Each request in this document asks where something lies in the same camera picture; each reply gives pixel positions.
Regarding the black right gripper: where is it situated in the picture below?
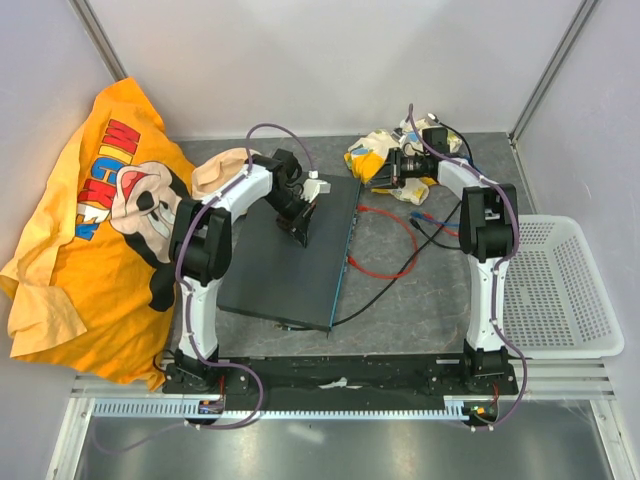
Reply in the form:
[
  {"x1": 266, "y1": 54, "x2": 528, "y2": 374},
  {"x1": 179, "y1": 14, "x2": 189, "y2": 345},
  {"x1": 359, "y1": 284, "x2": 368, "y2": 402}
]
[{"x1": 365, "y1": 147, "x2": 428, "y2": 190}]

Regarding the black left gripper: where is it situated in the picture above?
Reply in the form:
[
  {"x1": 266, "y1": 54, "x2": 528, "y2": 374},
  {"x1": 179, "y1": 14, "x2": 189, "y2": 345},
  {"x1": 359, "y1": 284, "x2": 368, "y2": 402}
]
[{"x1": 263, "y1": 189, "x2": 317, "y2": 249}]

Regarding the blue ethernet cable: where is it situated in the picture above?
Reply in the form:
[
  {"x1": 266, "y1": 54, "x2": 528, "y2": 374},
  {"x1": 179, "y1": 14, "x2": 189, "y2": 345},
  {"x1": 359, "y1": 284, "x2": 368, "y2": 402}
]
[{"x1": 409, "y1": 212, "x2": 464, "y2": 236}]

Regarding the short black cable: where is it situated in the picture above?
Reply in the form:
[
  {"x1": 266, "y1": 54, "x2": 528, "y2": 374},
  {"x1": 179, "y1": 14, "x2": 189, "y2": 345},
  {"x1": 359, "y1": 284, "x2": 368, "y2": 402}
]
[{"x1": 409, "y1": 113, "x2": 476, "y2": 236}]

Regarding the long black cable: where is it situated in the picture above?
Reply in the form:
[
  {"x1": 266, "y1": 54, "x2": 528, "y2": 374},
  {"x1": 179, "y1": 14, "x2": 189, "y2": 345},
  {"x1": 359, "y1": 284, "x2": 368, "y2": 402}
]
[{"x1": 272, "y1": 202, "x2": 464, "y2": 334}]

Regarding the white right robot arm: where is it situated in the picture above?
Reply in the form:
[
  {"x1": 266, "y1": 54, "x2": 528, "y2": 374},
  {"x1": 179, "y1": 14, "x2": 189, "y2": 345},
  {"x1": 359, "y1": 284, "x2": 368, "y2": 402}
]
[{"x1": 365, "y1": 127, "x2": 520, "y2": 394}]

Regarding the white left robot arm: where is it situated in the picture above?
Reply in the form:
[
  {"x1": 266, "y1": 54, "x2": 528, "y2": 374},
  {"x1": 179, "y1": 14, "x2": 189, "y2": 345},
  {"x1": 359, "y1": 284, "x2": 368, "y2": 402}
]
[{"x1": 169, "y1": 148, "x2": 331, "y2": 393}]

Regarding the patterned white yellow cloth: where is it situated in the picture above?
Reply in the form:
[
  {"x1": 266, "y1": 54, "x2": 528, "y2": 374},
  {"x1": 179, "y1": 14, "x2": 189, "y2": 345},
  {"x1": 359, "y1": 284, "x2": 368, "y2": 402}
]
[{"x1": 344, "y1": 121, "x2": 437, "y2": 206}]

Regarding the beige bucket hat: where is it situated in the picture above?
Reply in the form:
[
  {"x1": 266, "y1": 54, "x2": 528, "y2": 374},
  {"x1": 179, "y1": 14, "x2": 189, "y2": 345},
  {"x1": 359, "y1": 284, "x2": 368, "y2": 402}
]
[{"x1": 191, "y1": 148, "x2": 248, "y2": 200}]

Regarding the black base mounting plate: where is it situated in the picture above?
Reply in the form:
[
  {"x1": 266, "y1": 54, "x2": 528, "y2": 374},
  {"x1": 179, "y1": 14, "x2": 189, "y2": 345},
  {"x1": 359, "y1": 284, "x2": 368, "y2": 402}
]
[{"x1": 162, "y1": 353, "x2": 519, "y2": 396}]

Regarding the white perforated plastic basket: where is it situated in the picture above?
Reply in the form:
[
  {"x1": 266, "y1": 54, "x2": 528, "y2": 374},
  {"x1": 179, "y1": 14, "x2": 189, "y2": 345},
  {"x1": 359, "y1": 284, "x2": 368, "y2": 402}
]
[{"x1": 503, "y1": 215, "x2": 625, "y2": 360}]

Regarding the orange Mickey t-shirt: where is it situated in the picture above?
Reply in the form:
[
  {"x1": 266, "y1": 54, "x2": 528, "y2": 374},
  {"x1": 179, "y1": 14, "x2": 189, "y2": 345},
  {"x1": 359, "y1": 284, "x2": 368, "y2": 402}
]
[{"x1": 1, "y1": 78, "x2": 193, "y2": 390}]

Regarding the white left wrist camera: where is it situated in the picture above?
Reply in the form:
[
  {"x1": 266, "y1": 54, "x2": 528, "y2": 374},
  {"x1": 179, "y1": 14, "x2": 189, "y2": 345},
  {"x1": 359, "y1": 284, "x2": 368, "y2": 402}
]
[{"x1": 301, "y1": 170, "x2": 331, "y2": 203}]

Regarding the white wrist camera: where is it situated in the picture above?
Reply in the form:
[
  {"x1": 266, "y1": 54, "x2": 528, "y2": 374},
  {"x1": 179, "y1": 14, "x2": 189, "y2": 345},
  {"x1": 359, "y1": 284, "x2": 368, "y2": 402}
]
[
  {"x1": 391, "y1": 128, "x2": 406, "y2": 144},
  {"x1": 301, "y1": 170, "x2": 331, "y2": 203}
]

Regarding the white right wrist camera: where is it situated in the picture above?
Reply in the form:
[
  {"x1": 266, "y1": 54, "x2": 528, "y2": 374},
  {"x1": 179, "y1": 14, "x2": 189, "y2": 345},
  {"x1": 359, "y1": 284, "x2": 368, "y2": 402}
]
[{"x1": 391, "y1": 128, "x2": 406, "y2": 144}]

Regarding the dark grey network switch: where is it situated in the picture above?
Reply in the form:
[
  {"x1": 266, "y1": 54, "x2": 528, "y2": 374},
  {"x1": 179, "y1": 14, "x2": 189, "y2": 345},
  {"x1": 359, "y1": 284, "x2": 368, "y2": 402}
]
[{"x1": 217, "y1": 175, "x2": 360, "y2": 331}]

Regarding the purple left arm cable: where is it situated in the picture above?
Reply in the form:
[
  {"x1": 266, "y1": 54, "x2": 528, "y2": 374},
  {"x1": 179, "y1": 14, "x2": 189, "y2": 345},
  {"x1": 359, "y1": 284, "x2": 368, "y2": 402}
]
[{"x1": 91, "y1": 122, "x2": 319, "y2": 454}]

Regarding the slotted grey cable duct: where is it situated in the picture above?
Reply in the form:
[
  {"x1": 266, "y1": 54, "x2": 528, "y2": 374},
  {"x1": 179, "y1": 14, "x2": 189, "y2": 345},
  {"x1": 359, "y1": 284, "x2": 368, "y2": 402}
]
[{"x1": 93, "y1": 397, "x2": 499, "y2": 421}]

